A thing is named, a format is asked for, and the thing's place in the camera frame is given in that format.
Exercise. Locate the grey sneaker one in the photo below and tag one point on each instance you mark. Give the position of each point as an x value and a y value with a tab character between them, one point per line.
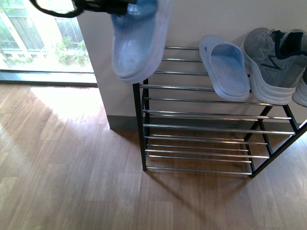
276	62
300	94

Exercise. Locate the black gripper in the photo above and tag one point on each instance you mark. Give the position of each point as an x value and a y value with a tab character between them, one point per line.
116	7

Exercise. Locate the black metal shoe rack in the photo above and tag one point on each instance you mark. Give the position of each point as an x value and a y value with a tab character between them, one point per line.
209	137

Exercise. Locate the light blue slipper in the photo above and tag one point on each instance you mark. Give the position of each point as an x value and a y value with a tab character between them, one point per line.
139	39
225	65

